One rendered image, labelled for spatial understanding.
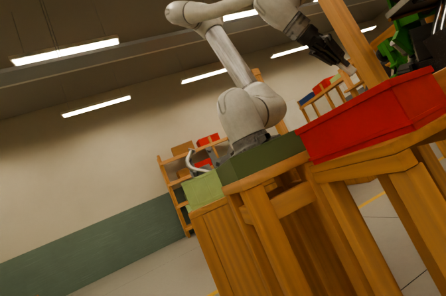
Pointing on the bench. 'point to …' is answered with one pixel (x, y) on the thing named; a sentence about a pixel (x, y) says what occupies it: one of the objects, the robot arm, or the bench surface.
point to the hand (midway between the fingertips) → (346, 66)
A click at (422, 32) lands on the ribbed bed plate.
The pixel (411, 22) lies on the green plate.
